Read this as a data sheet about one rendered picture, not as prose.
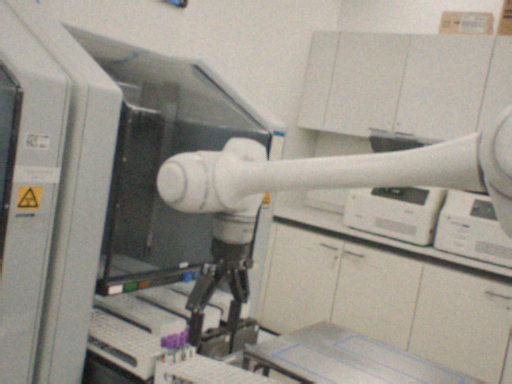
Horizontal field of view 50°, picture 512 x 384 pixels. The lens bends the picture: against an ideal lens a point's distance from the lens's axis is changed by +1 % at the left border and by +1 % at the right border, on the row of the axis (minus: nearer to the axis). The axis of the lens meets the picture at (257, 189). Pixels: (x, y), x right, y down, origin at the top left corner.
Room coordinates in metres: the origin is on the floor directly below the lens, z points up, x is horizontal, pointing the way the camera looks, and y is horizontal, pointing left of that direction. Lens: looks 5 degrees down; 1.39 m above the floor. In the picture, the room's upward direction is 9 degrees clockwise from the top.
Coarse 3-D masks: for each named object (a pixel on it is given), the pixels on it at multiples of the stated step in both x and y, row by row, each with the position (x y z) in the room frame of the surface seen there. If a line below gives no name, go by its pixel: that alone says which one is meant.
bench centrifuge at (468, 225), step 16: (448, 192) 3.24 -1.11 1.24; (464, 192) 3.22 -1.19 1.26; (480, 192) 3.59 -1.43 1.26; (448, 208) 3.16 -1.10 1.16; (464, 208) 3.13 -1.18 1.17; (480, 208) 3.09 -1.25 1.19; (448, 224) 3.14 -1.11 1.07; (464, 224) 3.09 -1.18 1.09; (480, 224) 3.05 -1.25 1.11; (496, 224) 3.00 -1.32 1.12; (448, 240) 3.13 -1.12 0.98; (464, 240) 3.08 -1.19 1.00; (480, 240) 3.04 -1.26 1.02; (496, 240) 3.00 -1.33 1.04; (480, 256) 3.03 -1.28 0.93; (496, 256) 2.99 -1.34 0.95
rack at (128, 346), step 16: (96, 320) 1.34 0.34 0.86; (112, 320) 1.36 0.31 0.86; (96, 336) 1.27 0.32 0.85; (112, 336) 1.26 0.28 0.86; (128, 336) 1.28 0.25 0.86; (144, 336) 1.29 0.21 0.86; (96, 352) 1.27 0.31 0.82; (112, 352) 1.30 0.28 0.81; (128, 352) 1.21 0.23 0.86; (144, 352) 1.20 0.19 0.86; (160, 352) 1.21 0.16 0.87; (128, 368) 1.20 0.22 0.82; (144, 368) 1.18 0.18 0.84
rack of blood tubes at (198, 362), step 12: (192, 360) 1.20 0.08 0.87; (204, 360) 1.20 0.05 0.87; (156, 372) 1.16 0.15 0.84; (168, 372) 1.14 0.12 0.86; (180, 372) 1.12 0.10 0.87; (192, 372) 1.12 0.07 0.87; (204, 372) 1.13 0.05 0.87; (216, 372) 1.14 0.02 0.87; (228, 372) 1.14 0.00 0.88; (240, 372) 1.15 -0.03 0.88
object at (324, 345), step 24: (288, 336) 1.58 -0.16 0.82; (312, 336) 1.61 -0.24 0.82; (336, 336) 1.65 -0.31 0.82; (360, 336) 1.69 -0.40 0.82; (264, 360) 1.39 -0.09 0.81; (288, 360) 1.40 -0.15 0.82; (312, 360) 1.43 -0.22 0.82; (336, 360) 1.46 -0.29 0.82; (360, 360) 1.49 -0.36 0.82; (384, 360) 1.52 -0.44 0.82; (408, 360) 1.55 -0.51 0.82
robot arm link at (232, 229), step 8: (216, 216) 1.11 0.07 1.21; (224, 216) 1.10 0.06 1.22; (232, 216) 1.10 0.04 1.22; (240, 216) 1.10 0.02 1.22; (216, 224) 1.11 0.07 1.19; (224, 224) 1.10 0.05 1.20; (232, 224) 1.10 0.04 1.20; (240, 224) 1.10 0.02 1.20; (248, 224) 1.11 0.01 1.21; (216, 232) 1.11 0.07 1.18; (224, 232) 1.10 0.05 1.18; (232, 232) 1.10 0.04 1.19; (240, 232) 1.10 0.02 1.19; (248, 232) 1.12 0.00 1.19; (224, 240) 1.11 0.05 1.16; (232, 240) 1.10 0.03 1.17; (240, 240) 1.10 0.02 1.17; (248, 240) 1.12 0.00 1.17
